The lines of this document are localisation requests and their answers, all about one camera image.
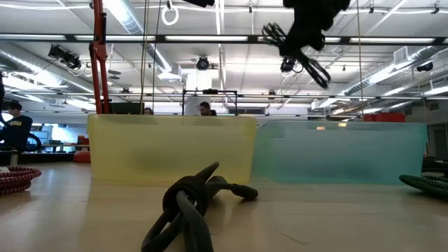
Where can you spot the person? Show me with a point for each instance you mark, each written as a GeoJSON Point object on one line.
{"type": "Point", "coordinates": [17, 129]}
{"type": "Point", "coordinates": [207, 109]}
{"type": "Point", "coordinates": [148, 111]}

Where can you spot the teal translucent plastic bin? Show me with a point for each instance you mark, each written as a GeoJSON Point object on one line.
{"type": "Point", "coordinates": [350, 154]}

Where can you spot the black overhead camera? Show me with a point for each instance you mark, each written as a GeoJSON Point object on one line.
{"type": "Point", "coordinates": [202, 63]}

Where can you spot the black monitor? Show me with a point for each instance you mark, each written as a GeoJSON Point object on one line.
{"type": "Point", "coordinates": [126, 108]}

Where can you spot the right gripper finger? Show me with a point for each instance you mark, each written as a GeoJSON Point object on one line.
{"type": "Point", "coordinates": [316, 42]}
{"type": "Point", "coordinates": [295, 43]}

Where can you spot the black aluminium frame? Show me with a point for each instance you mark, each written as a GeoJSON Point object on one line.
{"type": "Point", "coordinates": [253, 38]}

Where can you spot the red storage box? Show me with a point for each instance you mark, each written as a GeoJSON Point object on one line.
{"type": "Point", "coordinates": [385, 117]}

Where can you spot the yellow translucent plastic bin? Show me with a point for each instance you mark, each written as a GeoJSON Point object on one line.
{"type": "Point", "coordinates": [157, 150]}

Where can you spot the red desk lamp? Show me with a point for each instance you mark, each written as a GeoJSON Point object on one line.
{"type": "Point", "coordinates": [99, 52]}

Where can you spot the black metal stand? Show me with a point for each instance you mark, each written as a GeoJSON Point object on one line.
{"type": "Point", "coordinates": [210, 91]}

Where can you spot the black ceiling spotlights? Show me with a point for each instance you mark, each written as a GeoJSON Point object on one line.
{"type": "Point", "coordinates": [64, 56]}

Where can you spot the black ceiling fixture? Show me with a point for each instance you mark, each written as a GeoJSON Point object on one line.
{"type": "Point", "coordinates": [424, 66]}

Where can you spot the silver air duct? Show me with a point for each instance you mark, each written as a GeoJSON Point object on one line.
{"type": "Point", "coordinates": [35, 64]}

